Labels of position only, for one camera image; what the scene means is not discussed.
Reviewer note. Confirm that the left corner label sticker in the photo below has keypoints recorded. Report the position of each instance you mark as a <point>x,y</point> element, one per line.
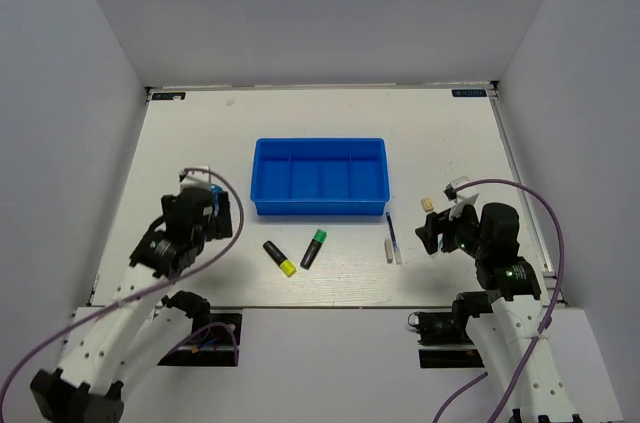
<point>168,96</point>

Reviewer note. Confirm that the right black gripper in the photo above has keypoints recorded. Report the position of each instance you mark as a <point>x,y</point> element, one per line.
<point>442,222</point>

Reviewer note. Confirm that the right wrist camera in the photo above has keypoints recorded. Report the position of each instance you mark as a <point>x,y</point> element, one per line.
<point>460,197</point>

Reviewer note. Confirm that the small beige eraser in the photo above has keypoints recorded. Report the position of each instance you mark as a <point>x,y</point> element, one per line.
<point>427,205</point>

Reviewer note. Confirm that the yellow cap black highlighter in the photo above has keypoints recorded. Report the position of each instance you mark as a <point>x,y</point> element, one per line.
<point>281,260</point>

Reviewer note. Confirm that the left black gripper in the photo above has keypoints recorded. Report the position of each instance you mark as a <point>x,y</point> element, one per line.
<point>222,226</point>

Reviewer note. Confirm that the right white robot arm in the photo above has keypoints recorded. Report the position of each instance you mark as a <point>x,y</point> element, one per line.
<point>504,320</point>

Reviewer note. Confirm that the blue divided plastic tray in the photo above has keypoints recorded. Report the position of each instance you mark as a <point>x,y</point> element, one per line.
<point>320,177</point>

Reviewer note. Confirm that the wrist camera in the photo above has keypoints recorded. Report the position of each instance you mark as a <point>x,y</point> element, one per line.
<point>460,197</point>
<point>199,177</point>

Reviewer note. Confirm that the blue pen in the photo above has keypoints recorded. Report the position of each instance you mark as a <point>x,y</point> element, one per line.
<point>393,238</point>

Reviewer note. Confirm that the blue white tape roll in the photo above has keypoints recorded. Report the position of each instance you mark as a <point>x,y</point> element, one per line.
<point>216,191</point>

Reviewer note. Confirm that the corner label sticker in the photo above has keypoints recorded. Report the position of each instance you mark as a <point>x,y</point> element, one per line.
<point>469,93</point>
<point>168,96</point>

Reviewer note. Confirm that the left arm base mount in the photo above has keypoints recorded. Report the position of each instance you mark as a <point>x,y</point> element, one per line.
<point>214,343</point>

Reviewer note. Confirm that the white eraser stick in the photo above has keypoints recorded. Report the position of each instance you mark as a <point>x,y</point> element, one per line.
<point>388,251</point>

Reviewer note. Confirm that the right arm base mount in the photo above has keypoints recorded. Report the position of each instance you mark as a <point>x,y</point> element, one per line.
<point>441,344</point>

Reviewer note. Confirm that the right corner label sticker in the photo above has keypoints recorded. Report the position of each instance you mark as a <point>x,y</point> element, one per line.
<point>469,93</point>

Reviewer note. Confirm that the green cap black highlighter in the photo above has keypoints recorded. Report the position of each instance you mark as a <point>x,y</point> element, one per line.
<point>313,249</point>

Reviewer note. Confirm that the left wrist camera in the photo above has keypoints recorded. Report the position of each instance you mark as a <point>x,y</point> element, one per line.
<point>199,177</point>

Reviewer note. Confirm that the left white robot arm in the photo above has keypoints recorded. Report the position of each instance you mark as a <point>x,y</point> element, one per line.
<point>141,326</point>

